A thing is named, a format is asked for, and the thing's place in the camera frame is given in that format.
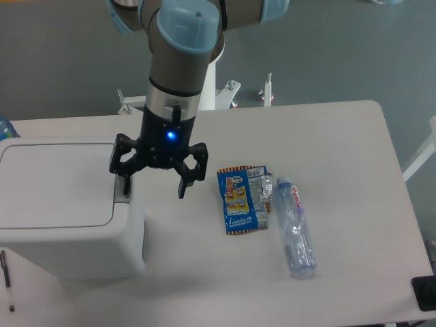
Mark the black device at table corner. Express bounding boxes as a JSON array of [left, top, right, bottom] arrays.
[[411, 275, 436, 312]]

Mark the clear plastic water bottle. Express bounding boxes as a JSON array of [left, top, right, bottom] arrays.
[[274, 176, 317, 279]]

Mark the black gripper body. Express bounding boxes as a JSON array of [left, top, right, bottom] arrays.
[[133, 104, 195, 170]]

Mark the white push-lid trash can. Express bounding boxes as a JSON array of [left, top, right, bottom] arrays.
[[1, 137, 146, 279]]

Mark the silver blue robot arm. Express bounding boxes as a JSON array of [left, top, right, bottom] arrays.
[[106, 0, 289, 197]]

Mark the black white pen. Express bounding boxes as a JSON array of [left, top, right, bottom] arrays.
[[1, 250, 15, 313]]

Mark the white frame at right edge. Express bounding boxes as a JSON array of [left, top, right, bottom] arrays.
[[401, 116, 435, 183]]

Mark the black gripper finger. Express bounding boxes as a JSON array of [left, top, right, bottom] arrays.
[[108, 133, 148, 196], [170, 142, 209, 200]]

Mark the blue snack wrapper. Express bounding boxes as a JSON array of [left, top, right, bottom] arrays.
[[217, 166, 274, 235]]

